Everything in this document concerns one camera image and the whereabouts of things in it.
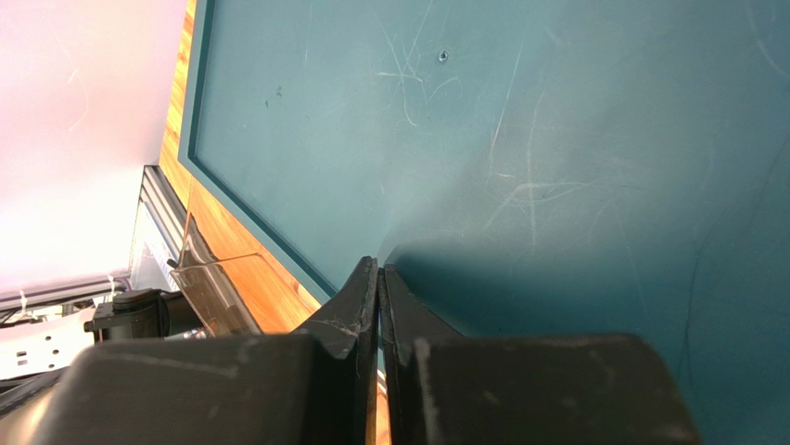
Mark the teal drawer organizer box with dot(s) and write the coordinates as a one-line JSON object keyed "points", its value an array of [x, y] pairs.
{"points": [[530, 167]]}

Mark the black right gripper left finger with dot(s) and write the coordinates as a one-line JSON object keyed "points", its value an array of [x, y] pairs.
{"points": [[314, 385]]}

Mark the clear drawer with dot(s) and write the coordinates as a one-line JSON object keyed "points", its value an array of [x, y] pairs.
{"points": [[206, 282]]}

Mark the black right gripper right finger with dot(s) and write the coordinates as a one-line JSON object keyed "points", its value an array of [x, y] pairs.
{"points": [[446, 388]]}

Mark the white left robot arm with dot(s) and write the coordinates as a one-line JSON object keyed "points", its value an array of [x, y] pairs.
{"points": [[35, 343]]}

